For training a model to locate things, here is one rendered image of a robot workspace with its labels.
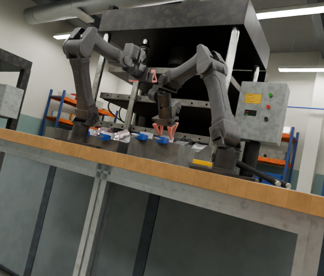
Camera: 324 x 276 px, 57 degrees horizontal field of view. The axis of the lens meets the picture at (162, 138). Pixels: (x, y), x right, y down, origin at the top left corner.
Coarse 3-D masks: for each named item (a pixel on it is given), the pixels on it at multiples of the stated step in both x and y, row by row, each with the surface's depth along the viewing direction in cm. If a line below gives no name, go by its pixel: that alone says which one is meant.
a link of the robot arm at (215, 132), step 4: (216, 128) 88; (220, 128) 89; (212, 132) 89; (216, 132) 88; (220, 132) 88; (212, 136) 89; (216, 136) 88; (220, 136) 87; (212, 140) 89; (216, 140) 88; (220, 140) 87; (216, 144) 88; (220, 144) 87; (224, 144) 86; (240, 144) 91; (232, 148) 88; (236, 148) 89; (240, 148) 90
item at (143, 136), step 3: (141, 132) 138; (144, 132) 137; (135, 135) 130; (138, 135) 132; (141, 135) 132; (144, 135) 133; (147, 135) 135; (150, 135) 136; (135, 138) 134; (138, 138) 133; (141, 138) 132; (144, 138) 133; (147, 138) 135; (150, 138) 137
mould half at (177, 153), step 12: (132, 144) 138; (144, 144) 135; (156, 144) 132; (168, 144) 129; (180, 144) 127; (144, 156) 133; (156, 156) 131; (168, 156) 128; (180, 156) 128; (192, 156) 139; (204, 156) 152
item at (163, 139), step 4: (156, 136) 129; (160, 136) 132; (164, 136) 131; (168, 136) 130; (156, 140) 128; (160, 140) 127; (164, 140) 127; (168, 140) 130; (172, 140) 132; (164, 144) 128
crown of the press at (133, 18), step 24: (216, 0) 212; (240, 0) 203; (120, 24) 252; (144, 24) 239; (168, 24) 228; (192, 24) 218; (216, 24) 208; (240, 24) 200; (168, 48) 268; (192, 48) 256; (216, 48) 246; (240, 48) 236; (264, 48) 254
